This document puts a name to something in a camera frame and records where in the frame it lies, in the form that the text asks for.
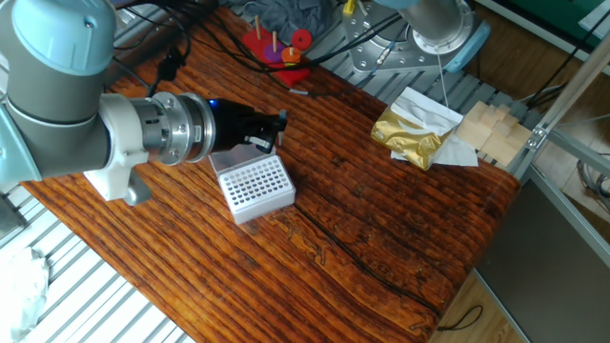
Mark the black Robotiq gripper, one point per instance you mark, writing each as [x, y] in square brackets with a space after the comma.
[233, 124]

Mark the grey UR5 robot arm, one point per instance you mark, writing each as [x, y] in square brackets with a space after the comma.
[52, 95]

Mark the white pipette tip box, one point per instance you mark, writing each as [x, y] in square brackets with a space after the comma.
[255, 190]

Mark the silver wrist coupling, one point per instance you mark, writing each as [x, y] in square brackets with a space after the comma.
[176, 126]

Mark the grey cloth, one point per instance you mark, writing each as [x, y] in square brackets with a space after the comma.
[295, 16]

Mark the gold tissue pack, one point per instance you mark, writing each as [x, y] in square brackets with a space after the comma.
[410, 138]

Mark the yellow clip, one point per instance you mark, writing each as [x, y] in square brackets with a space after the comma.
[349, 6]

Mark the wooden block puzzle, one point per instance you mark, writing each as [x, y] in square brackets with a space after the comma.
[495, 133]

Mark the crumpled white cloth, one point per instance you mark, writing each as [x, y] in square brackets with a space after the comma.
[19, 290]

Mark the grey panel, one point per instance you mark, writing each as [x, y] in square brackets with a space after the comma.
[548, 267]

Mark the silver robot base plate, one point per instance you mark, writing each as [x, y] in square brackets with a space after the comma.
[376, 52]

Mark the aluminium frame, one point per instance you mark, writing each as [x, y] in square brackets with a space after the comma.
[569, 97]

